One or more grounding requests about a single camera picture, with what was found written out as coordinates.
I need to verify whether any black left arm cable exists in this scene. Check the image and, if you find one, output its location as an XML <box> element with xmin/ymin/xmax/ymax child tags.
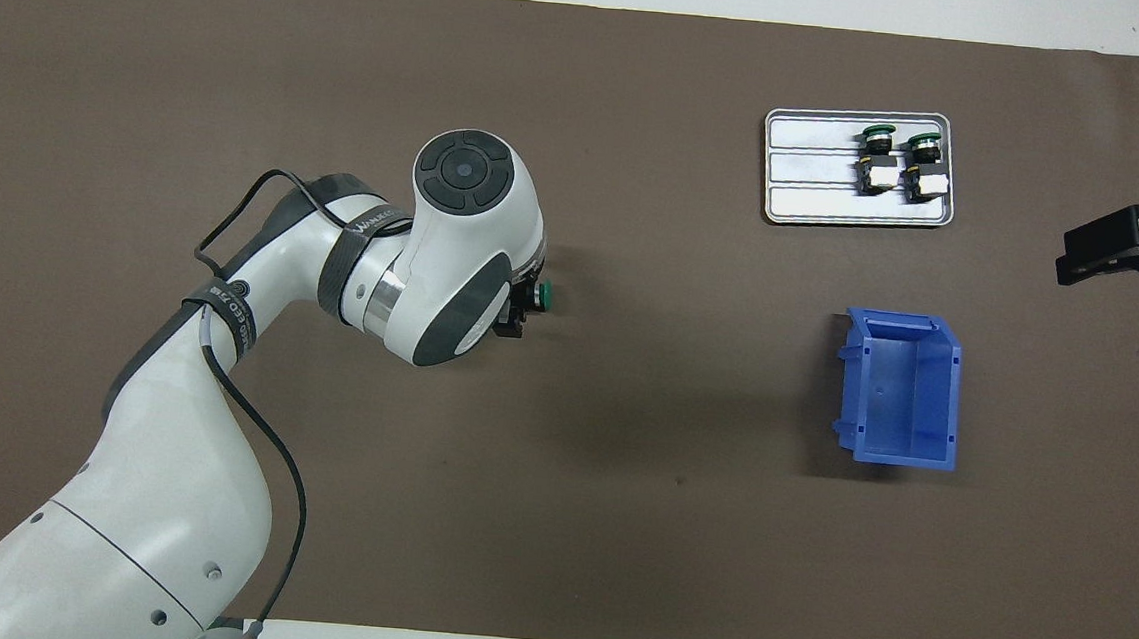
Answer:
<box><xmin>166</xmin><ymin>163</ymin><xmax>332</xmax><ymax>639</ymax></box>

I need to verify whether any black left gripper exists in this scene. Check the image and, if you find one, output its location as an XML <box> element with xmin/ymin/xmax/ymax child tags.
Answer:
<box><xmin>491</xmin><ymin>272</ymin><xmax>543</xmax><ymax>342</ymax></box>

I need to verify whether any grey metal tray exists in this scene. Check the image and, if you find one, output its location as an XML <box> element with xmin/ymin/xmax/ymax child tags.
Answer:
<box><xmin>758</xmin><ymin>102</ymin><xmax>963</xmax><ymax>237</ymax></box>

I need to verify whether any blue plastic storage bin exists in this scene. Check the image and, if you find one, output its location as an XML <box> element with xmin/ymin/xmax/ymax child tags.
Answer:
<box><xmin>828</xmin><ymin>305</ymin><xmax>968</xmax><ymax>473</ymax></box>

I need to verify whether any brown table mat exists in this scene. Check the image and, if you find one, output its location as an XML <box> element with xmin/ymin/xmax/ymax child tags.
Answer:
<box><xmin>0</xmin><ymin>0</ymin><xmax>1139</xmax><ymax>639</ymax></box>

